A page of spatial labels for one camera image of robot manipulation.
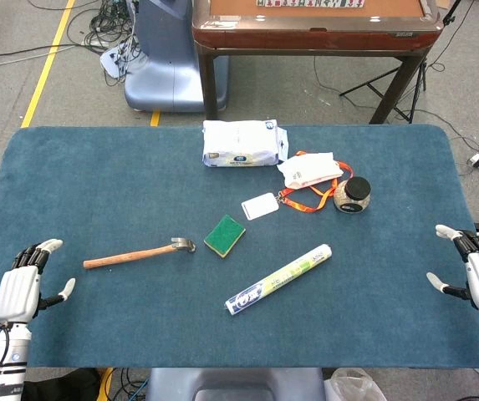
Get wooden handle claw hammer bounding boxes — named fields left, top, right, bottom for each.
left=83, top=236, right=196, bottom=271

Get black floor cable tangle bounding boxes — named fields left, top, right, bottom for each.
left=65, top=0, right=140, bottom=87

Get orange lanyard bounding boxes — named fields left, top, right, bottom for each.
left=278, top=150, right=354, bottom=214

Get cling film roll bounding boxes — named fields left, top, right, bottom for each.
left=224, top=243, right=333, bottom=317

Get glass jar with black lid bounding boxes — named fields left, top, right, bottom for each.
left=333, top=175, right=372, bottom=213

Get white power strip with plugs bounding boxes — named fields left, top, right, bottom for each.
left=99, top=43, right=134, bottom=80

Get grey robot torso base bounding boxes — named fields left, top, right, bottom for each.
left=145, top=367, right=328, bottom=401

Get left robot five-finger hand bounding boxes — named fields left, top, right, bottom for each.
left=0, top=238, right=76, bottom=323

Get brown mahjong table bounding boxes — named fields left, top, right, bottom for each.
left=191, top=0, right=445, bottom=125

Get blue felt table mat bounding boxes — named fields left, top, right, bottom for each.
left=0, top=124, right=479, bottom=369

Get large white tissue pack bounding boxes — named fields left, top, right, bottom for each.
left=201, top=119, right=289, bottom=169

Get black tripod stand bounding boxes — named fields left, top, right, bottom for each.
left=339, top=0, right=464, bottom=124

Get black cloth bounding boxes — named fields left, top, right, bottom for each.
left=21, top=367, right=102, bottom=401

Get white badge card holder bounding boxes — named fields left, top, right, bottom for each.
left=241, top=192, right=281, bottom=221

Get upright mahjong tile row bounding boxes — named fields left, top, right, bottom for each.
left=257, top=0, right=365, bottom=8

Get small white pink wipes pack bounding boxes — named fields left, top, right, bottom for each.
left=277, top=151, right=344, bottom=190

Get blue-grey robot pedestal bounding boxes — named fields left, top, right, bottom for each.
left=123, top=0, right=230, bottom=113

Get green and yellow sponge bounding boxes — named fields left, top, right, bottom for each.
left=203, top=214, right=247, bottom=259

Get clear plastic bag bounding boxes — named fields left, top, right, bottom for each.
left=324, top=367, right=386, bottom=401

